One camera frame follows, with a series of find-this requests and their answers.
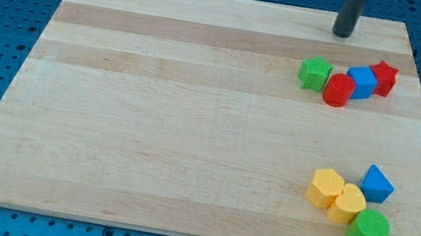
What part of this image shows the blue triangle block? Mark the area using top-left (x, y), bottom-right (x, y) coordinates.
top-left (359, 164), bottom-right (394, 204)

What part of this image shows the yellow heart block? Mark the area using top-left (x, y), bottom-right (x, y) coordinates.
top-left (326, 183), bottom-right (367, 224)

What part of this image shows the wooden board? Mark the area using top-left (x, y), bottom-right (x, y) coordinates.
top-left (0, 0), bottom-right (421, 236)

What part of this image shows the red cylinder block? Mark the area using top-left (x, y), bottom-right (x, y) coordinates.
top-left (322, 73), bottom-right (356, 108)

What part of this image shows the green star block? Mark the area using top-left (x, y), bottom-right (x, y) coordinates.
top-left (298, 56), bottom-right (334, 92)

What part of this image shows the red star block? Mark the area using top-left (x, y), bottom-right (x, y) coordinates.
top-left (370, 61), bottom-right (399, 97)

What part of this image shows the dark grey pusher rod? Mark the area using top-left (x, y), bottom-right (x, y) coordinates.
top-left (332, 0), bottom-right (368, 38)

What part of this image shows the blue cube block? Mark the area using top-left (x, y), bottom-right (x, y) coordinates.
top-left (347, 66), bottom-right (377, 100)

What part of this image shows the yellow hexagon block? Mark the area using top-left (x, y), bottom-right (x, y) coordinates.
top-left (305, 168), bottom-right (345, 209)

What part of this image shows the green cylinder block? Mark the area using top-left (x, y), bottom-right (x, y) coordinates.
top-left (346, 209), bottom-right (390, 236)

